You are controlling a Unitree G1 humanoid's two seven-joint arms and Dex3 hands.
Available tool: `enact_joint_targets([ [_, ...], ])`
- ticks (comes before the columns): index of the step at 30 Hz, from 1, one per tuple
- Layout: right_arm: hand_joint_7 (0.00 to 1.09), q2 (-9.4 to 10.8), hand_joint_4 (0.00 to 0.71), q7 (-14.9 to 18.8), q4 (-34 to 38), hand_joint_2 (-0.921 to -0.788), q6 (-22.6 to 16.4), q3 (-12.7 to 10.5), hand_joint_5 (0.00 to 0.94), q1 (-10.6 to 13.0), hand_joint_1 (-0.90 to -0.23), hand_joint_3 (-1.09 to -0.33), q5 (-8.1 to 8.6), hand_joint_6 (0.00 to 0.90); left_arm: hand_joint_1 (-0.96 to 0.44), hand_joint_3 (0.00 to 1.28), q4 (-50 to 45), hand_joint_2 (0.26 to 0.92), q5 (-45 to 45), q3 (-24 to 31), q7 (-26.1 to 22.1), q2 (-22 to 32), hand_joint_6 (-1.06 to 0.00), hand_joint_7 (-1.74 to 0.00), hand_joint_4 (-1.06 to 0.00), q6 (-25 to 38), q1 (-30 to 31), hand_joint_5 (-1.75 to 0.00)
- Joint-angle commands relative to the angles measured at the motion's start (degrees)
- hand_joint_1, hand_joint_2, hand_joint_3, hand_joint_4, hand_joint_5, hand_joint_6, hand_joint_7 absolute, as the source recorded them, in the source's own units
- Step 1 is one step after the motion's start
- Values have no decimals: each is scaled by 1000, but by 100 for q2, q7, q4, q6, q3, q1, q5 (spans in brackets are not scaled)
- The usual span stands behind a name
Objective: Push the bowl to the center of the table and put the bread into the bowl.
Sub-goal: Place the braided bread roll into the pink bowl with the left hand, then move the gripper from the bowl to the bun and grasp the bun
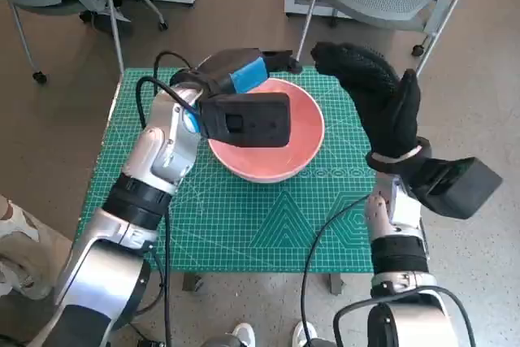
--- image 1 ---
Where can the pink bowl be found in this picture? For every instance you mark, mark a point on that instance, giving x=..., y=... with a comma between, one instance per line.
x=304, y=131

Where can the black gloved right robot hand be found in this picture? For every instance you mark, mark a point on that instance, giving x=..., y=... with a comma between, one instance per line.
x=390, y=119

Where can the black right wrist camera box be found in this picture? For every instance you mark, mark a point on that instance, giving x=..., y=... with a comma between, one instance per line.
x=463, y=188

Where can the white shoe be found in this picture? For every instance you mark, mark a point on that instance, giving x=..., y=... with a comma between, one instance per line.
x=302, y=334
x=245, y=335

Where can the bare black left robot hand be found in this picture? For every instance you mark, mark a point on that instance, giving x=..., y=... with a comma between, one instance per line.
x=248, y=75

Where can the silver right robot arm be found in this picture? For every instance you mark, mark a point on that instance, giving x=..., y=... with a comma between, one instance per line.
x=400, y=249

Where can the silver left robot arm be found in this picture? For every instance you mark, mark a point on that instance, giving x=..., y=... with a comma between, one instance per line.
x=122, y=241

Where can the black table bracket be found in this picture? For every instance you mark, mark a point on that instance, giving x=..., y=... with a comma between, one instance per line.
x=336, y=284
x=193, y=282

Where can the green cutting mat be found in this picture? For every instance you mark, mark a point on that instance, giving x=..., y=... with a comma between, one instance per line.
x=252, y=221

